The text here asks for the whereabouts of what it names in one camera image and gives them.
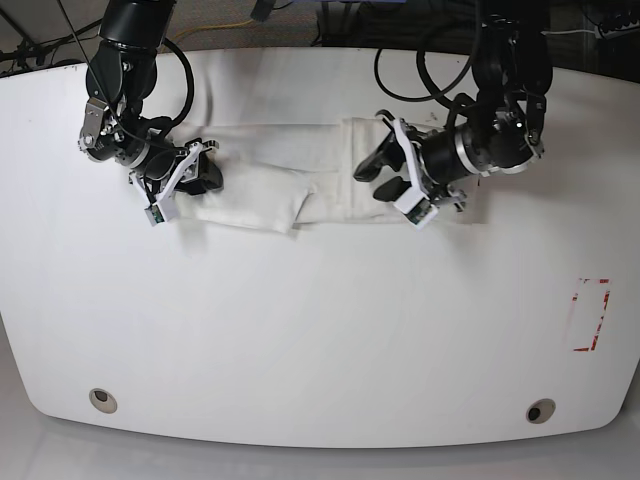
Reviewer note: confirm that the red tape rectangle marker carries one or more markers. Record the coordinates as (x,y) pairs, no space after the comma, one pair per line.
(587,313)

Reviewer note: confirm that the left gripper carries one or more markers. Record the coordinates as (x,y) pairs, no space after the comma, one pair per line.
(439,164)

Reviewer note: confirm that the left table grommet hole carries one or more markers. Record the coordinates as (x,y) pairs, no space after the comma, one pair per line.
(103,401)

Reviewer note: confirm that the white printed T-shirt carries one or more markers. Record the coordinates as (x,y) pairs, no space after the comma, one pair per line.
(280,176)

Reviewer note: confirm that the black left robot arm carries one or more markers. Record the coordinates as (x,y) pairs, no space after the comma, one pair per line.
(498,130)

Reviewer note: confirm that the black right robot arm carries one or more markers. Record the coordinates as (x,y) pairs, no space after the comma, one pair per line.
(120,76)

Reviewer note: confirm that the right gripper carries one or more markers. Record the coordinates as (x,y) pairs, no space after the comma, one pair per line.
(158,165)

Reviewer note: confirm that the right table grommet hole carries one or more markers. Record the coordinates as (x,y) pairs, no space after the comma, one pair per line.
(541,411)

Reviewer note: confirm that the table grommet hole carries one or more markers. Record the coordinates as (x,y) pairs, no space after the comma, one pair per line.
(103,401)
(541,411)

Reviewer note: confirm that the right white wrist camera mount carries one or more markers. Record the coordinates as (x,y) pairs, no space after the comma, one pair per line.
(163,208)

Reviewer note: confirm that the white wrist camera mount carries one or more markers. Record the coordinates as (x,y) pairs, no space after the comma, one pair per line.
(415,204)
(163,208)

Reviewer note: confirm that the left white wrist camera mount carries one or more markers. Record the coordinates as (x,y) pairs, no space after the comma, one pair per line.
(415,204)

